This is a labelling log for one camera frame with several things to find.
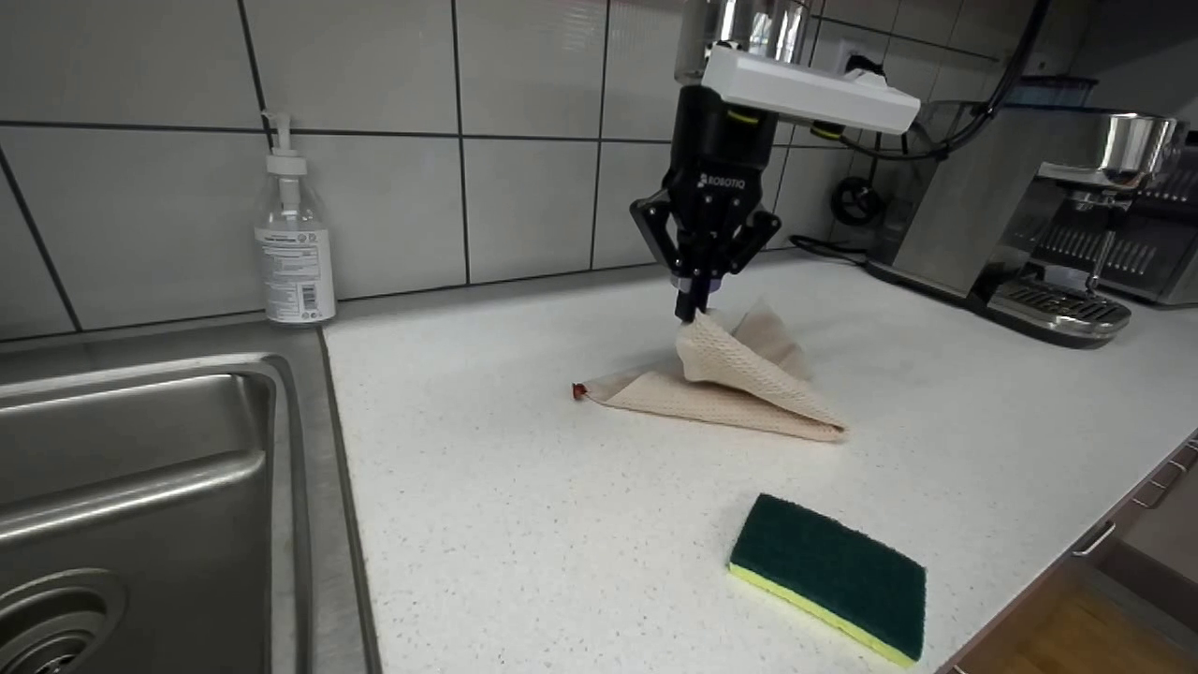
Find beige waffle weave towel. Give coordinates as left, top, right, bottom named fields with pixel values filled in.
left=568, top=305, right=848, bottom=450

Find black power cable with plug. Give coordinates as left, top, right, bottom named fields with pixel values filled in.
left=789, top=169, right=905, bottom=270

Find clear soap pump bottle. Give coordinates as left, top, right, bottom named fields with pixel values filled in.
left=250, top=112, right=340, bottom=329

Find stainless steel espresso machine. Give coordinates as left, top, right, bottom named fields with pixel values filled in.
left=885, top=104, right=1198, bottom=353

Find silver drawer handle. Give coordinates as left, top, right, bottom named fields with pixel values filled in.
left=1065, top=520, right=1124, bottom=562
left=1126, top=461, right=1191, bottom=511

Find stainless steel sink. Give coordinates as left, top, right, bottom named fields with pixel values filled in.
left=0, top=324, right=384, bottom=674

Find green and yellow sponge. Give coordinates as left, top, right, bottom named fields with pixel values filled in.
left=726, top=491, right=933, bottom=674

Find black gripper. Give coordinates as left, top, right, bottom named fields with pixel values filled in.
left=623, top=81, right=789, bottom=324

